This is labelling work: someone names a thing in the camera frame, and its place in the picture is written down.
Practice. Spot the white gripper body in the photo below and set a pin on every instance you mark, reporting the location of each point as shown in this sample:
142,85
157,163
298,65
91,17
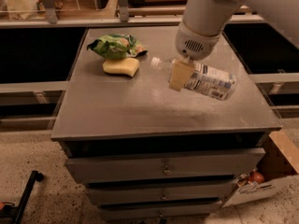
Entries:
195,44

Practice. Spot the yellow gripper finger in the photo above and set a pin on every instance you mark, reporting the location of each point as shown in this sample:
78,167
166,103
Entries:
182,70

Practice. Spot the clear plastic water bottle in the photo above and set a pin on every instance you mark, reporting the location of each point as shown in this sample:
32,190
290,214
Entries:
206,80

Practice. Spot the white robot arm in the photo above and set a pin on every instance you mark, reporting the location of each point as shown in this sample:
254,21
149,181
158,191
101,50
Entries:
204,20

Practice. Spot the yellow sponge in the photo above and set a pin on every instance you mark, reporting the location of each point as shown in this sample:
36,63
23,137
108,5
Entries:
126,66

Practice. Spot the green snack bag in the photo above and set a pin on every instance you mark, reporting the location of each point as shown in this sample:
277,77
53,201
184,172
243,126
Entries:
117,46

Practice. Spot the grey drawer cabinet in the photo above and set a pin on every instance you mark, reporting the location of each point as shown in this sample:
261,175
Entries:
144,150

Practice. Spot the red onion in box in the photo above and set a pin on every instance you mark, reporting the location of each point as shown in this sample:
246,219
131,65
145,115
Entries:
257,177

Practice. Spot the cardboard box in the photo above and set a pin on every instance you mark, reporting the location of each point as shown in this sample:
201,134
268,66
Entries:
279,164

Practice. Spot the black stand leg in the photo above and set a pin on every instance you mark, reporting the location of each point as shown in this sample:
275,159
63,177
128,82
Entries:
13,213

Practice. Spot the metal shelf rail frame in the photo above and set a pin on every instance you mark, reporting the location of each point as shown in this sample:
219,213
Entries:
84,13

